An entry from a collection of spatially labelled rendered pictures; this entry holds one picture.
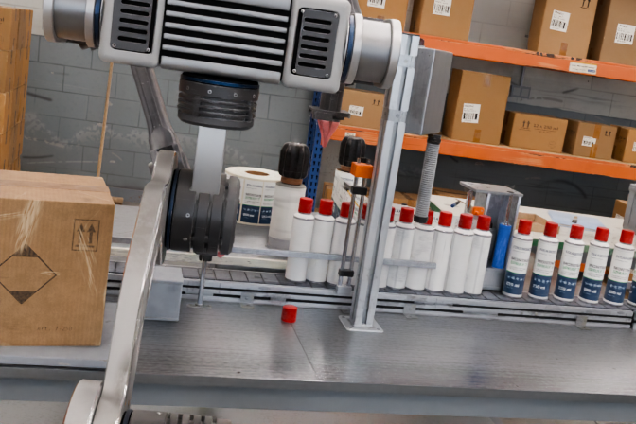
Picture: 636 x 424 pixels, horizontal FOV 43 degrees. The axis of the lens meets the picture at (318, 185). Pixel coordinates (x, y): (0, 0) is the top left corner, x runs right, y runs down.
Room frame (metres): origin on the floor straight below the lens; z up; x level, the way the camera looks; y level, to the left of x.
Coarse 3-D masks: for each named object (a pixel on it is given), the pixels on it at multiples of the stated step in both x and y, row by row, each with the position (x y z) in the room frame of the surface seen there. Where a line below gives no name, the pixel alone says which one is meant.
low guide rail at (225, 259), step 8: (112, 248) 1.81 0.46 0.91; (120, 248) 1.82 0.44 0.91; (128, 248) 1.83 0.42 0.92; (168, 256) 1.84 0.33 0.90; (176, 256) 1.85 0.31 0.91; (184, 256) 1.85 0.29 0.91; (192, 256) 1.86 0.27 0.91; (216, 256) 1.87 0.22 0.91; (224, 256) 1.88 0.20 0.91; (232, 256) 1.89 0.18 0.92; (224, 264) 1.88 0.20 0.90; (232, 264) 1.88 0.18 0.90; (240, 264) 1.89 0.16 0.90; (248, 264) 1.89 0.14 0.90; (256, 264) 1.90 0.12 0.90; (264, 264) 1.90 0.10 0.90; (272, 264) 1.90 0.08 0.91; (280, 264) 1.91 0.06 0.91
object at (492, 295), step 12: (120, 264) 1.81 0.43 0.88; (192, 276) 1.79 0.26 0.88; (216, 276) 1.82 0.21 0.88; (228, 276) 1.83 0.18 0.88; (240, 276) 1.85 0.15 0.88; (252, 276) 1.86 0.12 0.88; (264, 276) 1.88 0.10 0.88; (276, 276) 1.89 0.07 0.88; (324, 288) 1.86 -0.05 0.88; (492, 300) 1.97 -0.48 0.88; (504, 300) 1.98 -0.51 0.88; (516, 300) 1.99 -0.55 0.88; (528, 300) 2.01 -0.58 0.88; (552, 300) 2.04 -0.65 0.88; (576, 300) 2.08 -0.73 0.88; (600, 300) 2.11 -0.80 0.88
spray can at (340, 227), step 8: (344, 208) 1.89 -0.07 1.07; (344, 216) 1.89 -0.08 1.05; (352, 216) 1.90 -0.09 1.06; (336, 224) 1.89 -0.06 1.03; (344, 224) 1.88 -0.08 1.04; (352, 224) 1.89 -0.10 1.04; (336, 232) 1.89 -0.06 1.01; (344, 232) 1.88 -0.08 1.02; (352, 232) 1.89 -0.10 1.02; (336, 240) 1.89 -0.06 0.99; (352, 240) 1.90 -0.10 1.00; (336, 248) 1.89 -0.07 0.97; (328, 264) 1.90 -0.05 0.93; (336, 264) 1.88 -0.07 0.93; (344, 264) 1.89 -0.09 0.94; (328, 272) 1.89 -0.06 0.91; (336, 272) 1.88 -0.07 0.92; (328, 280) 1.89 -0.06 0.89; (336, 280) 1.88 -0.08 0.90; (344, 280) 1.89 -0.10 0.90
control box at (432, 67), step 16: (432, 48) 1.76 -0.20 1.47; (416, 64) 1.77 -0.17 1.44; (432, 64) 1.76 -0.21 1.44; (448, 64) 1.88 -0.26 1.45; (416, 80) 1.77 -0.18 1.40; (432, 80) 1.76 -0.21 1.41; (448, 80) 1.90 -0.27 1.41; (416, 96) 1.77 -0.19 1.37; (432, 96) 1.79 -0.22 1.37; (416, 112) 1.76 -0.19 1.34; (432, 112) 1.81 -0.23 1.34; (416, 128) 1.76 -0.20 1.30; (432, 128) 1.83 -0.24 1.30
